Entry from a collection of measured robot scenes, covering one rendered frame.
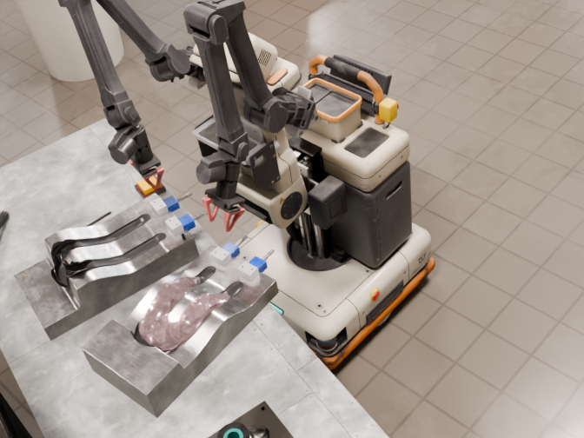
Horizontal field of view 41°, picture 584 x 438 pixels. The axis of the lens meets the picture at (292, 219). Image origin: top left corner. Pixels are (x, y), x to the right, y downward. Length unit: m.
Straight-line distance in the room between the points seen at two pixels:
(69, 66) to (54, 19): 0.32
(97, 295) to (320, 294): 0.94
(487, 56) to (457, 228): 1.33
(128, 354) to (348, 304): 1.05
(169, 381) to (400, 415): 1.13
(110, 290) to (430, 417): 1.26
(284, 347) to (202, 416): 0.29
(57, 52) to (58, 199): 2.12
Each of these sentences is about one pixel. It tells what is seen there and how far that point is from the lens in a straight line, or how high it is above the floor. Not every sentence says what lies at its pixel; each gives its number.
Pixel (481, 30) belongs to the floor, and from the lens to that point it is 4.79.
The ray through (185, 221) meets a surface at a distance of 2.42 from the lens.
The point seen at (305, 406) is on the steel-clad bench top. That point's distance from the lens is 2.06.
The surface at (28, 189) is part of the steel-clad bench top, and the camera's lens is 2.93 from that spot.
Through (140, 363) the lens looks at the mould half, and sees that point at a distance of 2.10.
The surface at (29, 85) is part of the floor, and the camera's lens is 5.06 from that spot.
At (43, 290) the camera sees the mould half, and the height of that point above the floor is 0.86.
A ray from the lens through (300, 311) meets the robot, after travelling 2.92.
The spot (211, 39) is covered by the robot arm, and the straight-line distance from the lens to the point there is 1.92.
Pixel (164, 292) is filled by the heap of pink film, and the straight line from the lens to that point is 2.22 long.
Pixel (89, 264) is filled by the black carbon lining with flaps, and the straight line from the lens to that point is 2.38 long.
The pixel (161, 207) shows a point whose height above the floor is 0.92.
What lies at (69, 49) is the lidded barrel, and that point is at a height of 0.23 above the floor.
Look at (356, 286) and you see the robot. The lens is 2.96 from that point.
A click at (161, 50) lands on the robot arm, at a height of 1.31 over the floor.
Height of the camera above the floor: 2.54
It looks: 44 degrees down
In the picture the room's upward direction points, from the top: 10 degrees counter-clockwise
